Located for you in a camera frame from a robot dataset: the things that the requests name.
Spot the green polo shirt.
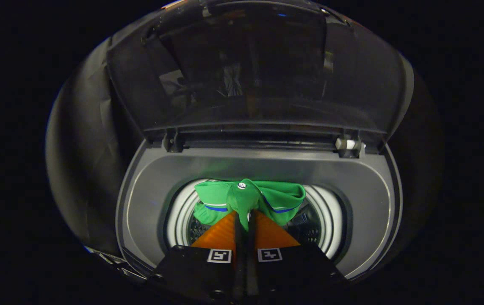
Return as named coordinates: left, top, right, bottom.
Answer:
left=193, top=178, right=307, bottom=232

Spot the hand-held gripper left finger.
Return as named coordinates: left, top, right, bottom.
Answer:
left=153, top=211, right=243, bottom=303

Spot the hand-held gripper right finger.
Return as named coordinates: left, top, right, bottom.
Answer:
left=248, top=211, right=348, bottom=303

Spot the black backdrop cloth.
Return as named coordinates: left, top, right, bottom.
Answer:
left=46, top=25, right=445, bottom=263

